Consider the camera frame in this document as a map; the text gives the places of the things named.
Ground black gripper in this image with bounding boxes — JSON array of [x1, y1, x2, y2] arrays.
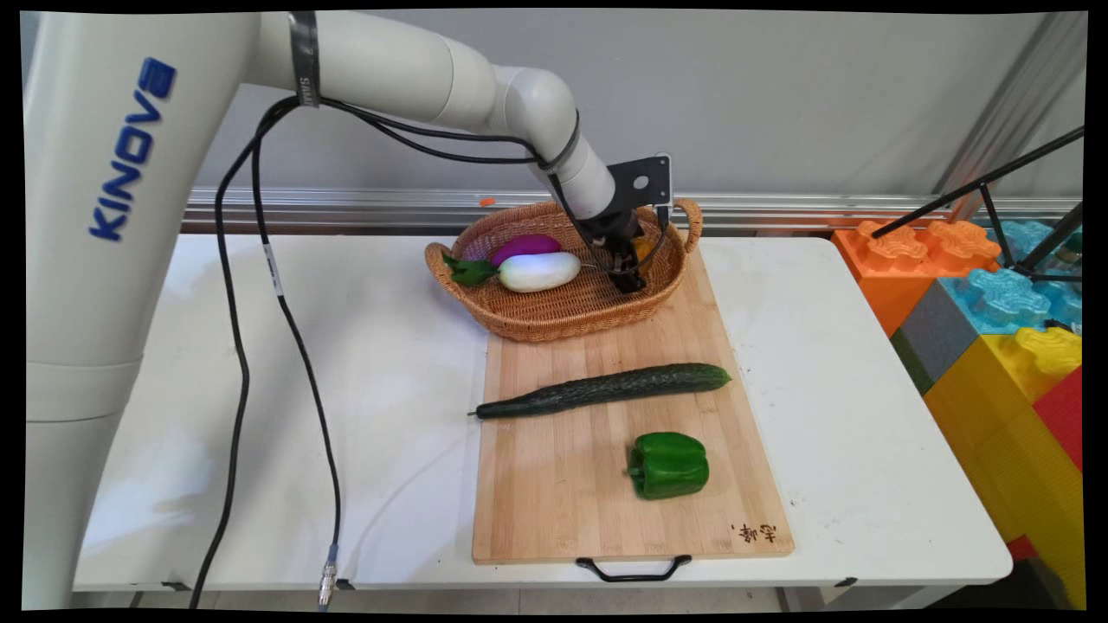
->
[[575, 205, 649, 294]]

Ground woven wicker basket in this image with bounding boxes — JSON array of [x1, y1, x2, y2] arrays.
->
[[423, 197, 705, 343]]

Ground white radish with green leaves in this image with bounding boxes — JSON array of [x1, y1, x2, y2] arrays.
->
[[442, 251, 583, 293]]

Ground purple eggplant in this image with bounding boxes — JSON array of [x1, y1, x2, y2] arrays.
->
[[490, 234, 564, 267]]

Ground dark green cucumber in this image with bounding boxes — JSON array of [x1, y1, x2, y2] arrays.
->
[[468, 363, 733, 421]]

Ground green bell pepper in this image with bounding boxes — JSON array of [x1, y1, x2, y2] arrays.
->
[[626, 431, 711, 501]]

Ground orange toy block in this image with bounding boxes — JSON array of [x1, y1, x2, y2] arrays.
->
[[831, 220, 1002, 338]]

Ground grey toy block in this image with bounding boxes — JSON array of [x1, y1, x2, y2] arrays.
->
[[890, 281, 981, 397]]

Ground black tripod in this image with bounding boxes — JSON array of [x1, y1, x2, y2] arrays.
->
[[871, 127, 1086, 285]]

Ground blue toy block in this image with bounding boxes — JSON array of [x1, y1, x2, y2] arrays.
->
[[938, 220, 1085, 337]]

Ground yellow toy block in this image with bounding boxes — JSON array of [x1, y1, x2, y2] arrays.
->
[[923, 327, 1086, 609]]

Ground red toy block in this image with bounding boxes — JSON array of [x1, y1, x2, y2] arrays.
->
[[1032, 368, 1085, 472]]

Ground aluminium rail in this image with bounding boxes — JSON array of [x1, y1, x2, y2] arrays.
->
[[180, 185, 1083, 236]]

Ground bamboo cutting board black handle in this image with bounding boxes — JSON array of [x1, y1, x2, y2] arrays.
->
[[471, 247, 796, 583]]

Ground black cable with metal plug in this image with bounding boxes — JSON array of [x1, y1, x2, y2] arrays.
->
[[250, 97, 342, 610]]

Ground black strap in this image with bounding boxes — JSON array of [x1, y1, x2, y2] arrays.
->
[[288, 10, 322, 108]]

